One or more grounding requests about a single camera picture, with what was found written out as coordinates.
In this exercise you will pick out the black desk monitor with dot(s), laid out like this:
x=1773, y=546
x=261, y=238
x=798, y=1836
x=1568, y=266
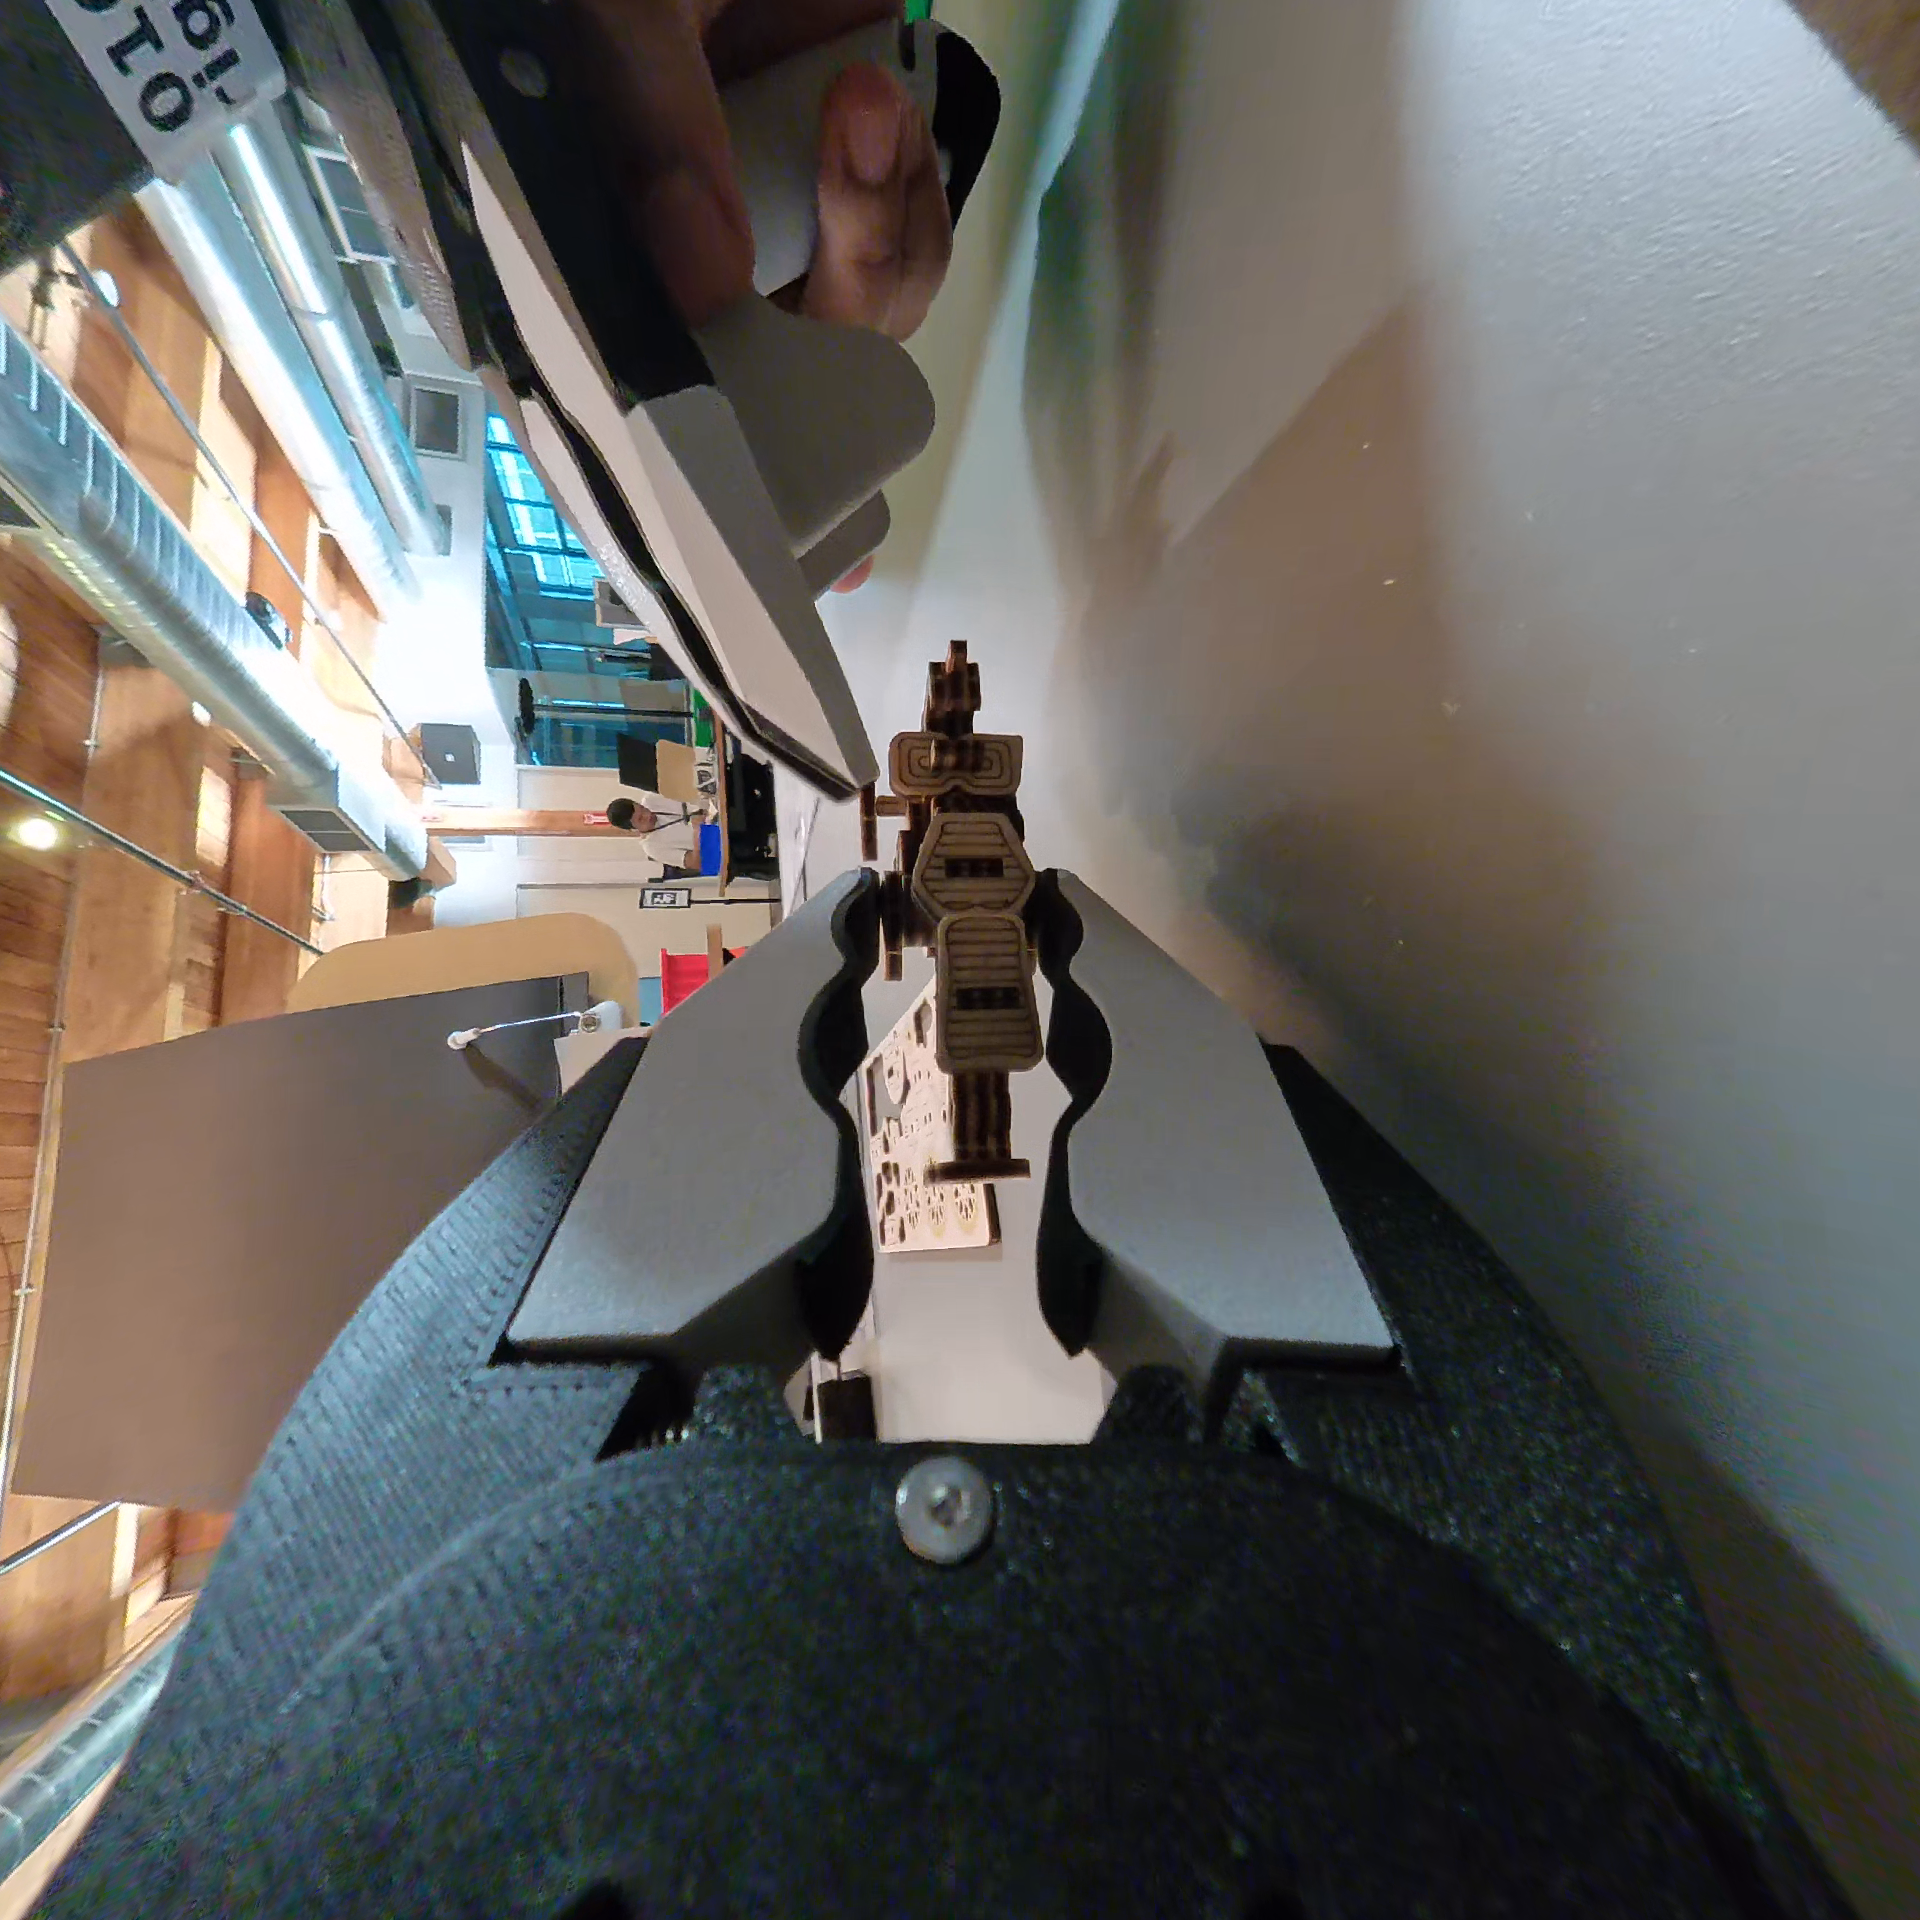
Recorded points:
x=301, y=1231

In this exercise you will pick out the person's right hand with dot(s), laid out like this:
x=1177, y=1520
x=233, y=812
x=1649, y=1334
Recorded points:
x=885, y=195

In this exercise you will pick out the silver ventilation duct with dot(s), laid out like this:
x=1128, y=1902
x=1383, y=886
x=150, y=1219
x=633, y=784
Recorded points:
x=182, y=600

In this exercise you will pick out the beige rounded wooden panel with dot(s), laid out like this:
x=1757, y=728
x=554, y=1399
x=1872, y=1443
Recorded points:
x=452, y=954

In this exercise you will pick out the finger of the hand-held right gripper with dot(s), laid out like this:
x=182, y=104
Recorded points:
x=630, y=586
x=750, y=569

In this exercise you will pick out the wooden sheet with large cutout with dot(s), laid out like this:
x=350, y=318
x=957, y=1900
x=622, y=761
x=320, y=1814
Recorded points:
x=914, y=1185

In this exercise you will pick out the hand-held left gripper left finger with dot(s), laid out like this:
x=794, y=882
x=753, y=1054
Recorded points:
x=676, y=1185

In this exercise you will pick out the grey desk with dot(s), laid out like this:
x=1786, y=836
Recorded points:
x=1500, y=1425

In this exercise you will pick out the small wooden puzzle piece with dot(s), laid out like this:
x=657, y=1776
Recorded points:
x=870, y=820

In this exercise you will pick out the wooden motorcycle model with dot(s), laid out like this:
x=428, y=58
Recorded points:
x=968, y=931

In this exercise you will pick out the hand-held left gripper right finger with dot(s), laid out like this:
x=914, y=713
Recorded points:
x=1214, y=1201

